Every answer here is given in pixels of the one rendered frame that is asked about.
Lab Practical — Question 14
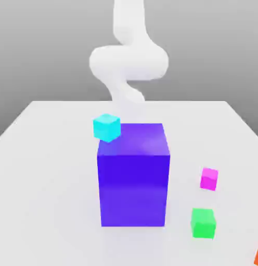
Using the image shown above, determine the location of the small cyan cube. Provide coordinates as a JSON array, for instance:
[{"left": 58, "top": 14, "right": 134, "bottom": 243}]
[{"left": 93, "top": 113, "right": 122, "bottom": 143}]

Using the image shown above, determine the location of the small magenta cube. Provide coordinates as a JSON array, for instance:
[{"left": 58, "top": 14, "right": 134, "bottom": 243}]
[{"left": 199, "top": 167, "right": 220, "bottom": 192}]

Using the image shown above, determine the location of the small green cube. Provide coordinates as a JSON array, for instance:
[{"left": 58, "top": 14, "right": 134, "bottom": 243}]
[{"left": 190, "top": 208, "right": 216, "bottom": 239}]

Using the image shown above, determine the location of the large purple box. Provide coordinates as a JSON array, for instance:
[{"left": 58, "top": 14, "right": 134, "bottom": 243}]
[{"left": 96, "top": 123, "right": 171, "bottom": 228}]

